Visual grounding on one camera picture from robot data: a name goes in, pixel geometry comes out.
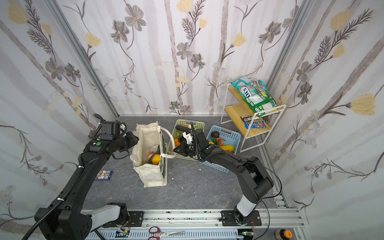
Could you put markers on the light green plastic basket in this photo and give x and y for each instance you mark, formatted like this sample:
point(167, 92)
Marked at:
point(176, 134)

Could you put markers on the brown candy bag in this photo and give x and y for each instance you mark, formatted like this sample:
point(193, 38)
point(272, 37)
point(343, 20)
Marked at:
point(247, 119)

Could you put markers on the blue playing cards box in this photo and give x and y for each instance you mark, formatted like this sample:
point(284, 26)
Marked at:
point(104, 175)

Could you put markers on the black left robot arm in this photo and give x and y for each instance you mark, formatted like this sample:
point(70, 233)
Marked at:
point(63, 218)

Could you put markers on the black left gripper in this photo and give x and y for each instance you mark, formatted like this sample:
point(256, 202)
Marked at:
point(130, 142)

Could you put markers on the light blue plastic basket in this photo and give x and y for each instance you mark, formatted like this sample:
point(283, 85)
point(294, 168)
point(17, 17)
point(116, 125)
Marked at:
point(229, 138)

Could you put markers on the red handled scissors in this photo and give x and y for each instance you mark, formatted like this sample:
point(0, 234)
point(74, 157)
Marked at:
point(156, 233)

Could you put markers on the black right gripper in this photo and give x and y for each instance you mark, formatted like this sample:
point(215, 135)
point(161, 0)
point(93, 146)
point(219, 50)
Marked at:
point(181, 147)

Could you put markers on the green snack bag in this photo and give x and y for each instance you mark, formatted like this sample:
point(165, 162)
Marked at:
point(255, 95)

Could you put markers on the white metal wooden shelf rack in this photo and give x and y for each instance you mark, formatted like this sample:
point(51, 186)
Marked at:
point(237, 111)

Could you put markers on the orange yellow toy pumpkin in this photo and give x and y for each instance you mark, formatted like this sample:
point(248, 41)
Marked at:
point(156, 159)

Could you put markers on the dark brown toy fruit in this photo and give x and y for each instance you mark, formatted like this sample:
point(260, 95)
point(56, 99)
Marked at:
point(215, 134)

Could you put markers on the cream canvas grocery bag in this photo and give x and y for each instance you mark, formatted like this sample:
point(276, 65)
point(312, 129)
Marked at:
point(151, 142)

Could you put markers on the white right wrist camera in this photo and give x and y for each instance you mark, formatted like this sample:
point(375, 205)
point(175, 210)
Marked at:
point(188, 137)

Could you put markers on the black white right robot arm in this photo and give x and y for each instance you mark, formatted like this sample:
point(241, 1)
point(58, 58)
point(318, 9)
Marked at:
point(254, 179)

